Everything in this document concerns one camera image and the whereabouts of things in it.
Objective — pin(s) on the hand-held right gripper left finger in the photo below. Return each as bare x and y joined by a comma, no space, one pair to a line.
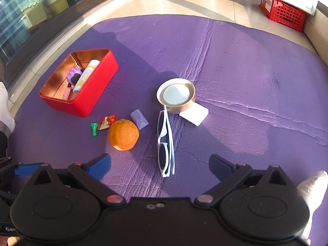
100,162

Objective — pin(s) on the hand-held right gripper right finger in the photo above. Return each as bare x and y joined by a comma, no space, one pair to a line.
219,164

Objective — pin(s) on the purple spiky toy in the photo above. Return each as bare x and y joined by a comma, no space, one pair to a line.
73,74

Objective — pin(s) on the red tin box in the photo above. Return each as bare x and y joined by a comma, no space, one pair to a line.
94,94

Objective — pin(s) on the red candy packet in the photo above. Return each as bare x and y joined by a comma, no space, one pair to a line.
107,122

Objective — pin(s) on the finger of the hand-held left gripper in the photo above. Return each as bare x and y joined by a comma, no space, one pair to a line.
27,169

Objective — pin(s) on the orange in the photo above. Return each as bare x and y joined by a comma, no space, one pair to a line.
124,134

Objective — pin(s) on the glass sliding door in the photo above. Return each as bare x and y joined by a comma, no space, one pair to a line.
38,10

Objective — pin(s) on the small green plastic piece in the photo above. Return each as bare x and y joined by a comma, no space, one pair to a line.
94,126

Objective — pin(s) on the purple mat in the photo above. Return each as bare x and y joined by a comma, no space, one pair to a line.
230,69

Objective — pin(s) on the small pink packet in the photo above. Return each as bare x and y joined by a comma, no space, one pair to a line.
67,93

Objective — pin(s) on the red plastic crate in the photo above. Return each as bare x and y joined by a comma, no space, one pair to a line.
281,12

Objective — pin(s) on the round gold lid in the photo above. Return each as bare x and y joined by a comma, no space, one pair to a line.
176,94

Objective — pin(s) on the small lilac packet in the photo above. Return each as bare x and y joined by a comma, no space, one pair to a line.
139,120

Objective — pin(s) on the white tube bottle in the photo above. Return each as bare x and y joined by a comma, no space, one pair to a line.
85,76

